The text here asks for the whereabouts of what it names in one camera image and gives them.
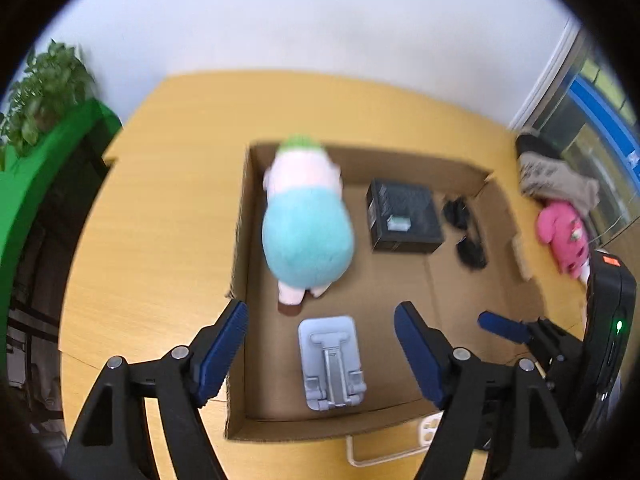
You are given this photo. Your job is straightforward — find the pink plush toy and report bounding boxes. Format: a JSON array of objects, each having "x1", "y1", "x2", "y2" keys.
[{"x1": 536, "y1": 201, "x2": 591, "y2": 277}]

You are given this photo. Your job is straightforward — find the glass partition with blue stripe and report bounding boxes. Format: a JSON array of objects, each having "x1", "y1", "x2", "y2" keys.
[{"x1": 550, "y1": 35, "x2": 640, "y2": 241}]

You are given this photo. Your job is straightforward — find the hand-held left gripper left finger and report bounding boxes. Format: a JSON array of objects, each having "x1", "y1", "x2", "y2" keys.
[{"x1": 62, "y1": 299, "x2": 250, "y2": 480}]

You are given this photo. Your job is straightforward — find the black rectangular box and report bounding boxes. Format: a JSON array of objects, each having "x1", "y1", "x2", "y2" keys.
[{"x1": 365, "y1": 178, "x2": 445, "y2": 255}]

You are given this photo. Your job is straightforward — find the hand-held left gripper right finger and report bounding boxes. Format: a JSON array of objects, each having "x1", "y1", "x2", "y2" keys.
[{"x1": 394, "y1": 301, "x2": 576, "y2": 480}]

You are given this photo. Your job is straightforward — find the silver folding phone stand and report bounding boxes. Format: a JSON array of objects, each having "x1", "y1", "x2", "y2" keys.
[{"x1": 298, "y1": 315, "x2": 367, "y2": 411}]

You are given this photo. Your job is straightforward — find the beige printed cloth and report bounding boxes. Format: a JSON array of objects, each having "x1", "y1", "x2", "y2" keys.
[{"x1": 515, "y1": 132, "x2": 601, "y2": 211}]

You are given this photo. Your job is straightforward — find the black sunglasses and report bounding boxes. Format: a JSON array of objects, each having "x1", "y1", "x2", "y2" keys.
[{"x1": 442, "y1": 196, "x2": 488, "y2": 270}]

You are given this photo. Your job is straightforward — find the brown cardboard box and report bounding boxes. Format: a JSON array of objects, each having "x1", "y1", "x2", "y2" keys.
[{"x1": 223, "y1": 141, "x2": 548, "y2": 443}]

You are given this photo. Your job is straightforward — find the large green potted plant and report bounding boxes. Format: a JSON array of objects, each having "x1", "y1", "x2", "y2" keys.
[{"x1": 0, "y1": 40, "x2": 98, "y2": 161}]

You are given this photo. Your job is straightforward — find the green-haired pig plush toy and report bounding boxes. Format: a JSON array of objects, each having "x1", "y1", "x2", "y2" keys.
[{"x1": 261, "y1": 134, "x2": 357, "y2": 307}]

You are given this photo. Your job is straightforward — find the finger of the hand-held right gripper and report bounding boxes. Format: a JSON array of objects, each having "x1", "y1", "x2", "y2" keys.
[{"x1": 477, "y1": 311, "x2": 583, "y2": 381}]

